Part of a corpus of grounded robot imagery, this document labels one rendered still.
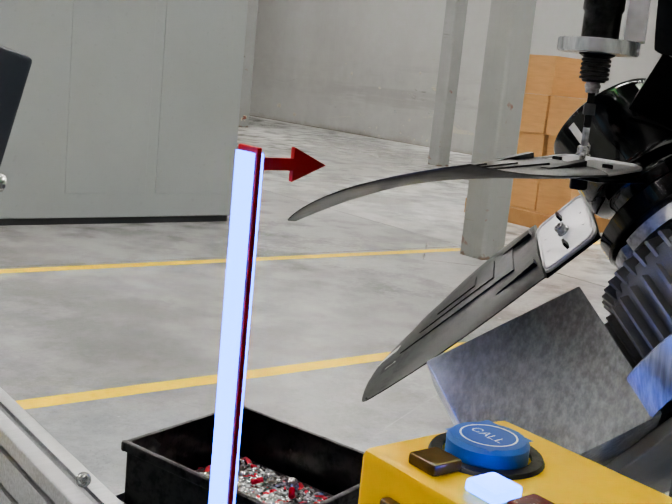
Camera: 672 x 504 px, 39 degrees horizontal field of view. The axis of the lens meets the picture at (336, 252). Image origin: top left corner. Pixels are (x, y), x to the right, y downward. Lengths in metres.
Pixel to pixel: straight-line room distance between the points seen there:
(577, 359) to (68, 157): 6.29
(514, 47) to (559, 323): 6.24
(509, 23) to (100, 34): 2.86
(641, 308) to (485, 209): 6.26
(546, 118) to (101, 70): 4.21
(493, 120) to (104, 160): 2.81
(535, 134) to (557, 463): 8.83
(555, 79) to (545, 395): 8.43
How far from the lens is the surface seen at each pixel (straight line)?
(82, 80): 6.98
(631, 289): 0.83
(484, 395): 0.83
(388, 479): 0.45
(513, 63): 7.05
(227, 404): 0.68
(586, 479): 0.47
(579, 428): 0.82
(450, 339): 0.96
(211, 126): 7.46
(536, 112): 9.26
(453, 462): 0.45
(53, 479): 0.93
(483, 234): 7.09
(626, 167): 0.86
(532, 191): 9.26
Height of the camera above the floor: 1.24
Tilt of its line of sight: 11 degrees down
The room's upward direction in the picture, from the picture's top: 6 degrees clockwise
